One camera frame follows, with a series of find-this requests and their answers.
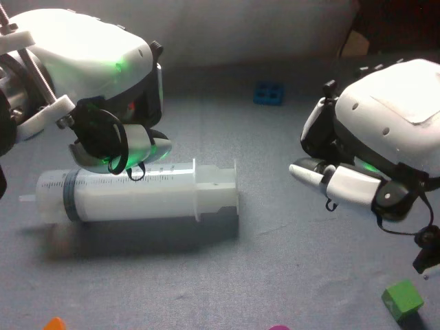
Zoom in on large translucent plastic syringe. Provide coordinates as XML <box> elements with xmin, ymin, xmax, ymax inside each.
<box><xmin>19</xmin><ymin>158</ymin><xmax>240</xmax><ymax>224</ymax></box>

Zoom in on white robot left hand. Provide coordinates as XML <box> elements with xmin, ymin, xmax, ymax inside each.
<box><xmin>6</xmin><ymin>8</ymin><xmax>173</xmax><ymax>182</ymax></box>

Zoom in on blue four-hole block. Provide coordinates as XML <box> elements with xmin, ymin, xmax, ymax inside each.
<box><xmin>253</xmin><ymin>81</ymin><xmax>285</xmax><ymax>106</ymax></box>

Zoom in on grey table cloth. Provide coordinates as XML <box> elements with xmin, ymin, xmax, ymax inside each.
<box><xmin>0</xmin><ymin>51</ymin><xmax>440</xmax><ymax>330</ymax></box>

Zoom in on green cube block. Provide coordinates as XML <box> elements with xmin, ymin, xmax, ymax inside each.
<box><xmin>381</xmin><ymin>280</ymin><xmax>424</xmax><ymax>322</ymax></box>

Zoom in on brown cardboard box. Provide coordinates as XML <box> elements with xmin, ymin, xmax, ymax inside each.
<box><xmin>339</xmin><ymin>30</ymin><xmax>371</xmax><ymax>58</ymax></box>

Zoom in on orange toy block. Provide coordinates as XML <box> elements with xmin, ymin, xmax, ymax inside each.
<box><xmin>43</xmin><ymin>316</ymin><xmax>66</xmax><ymax>330</ymax></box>

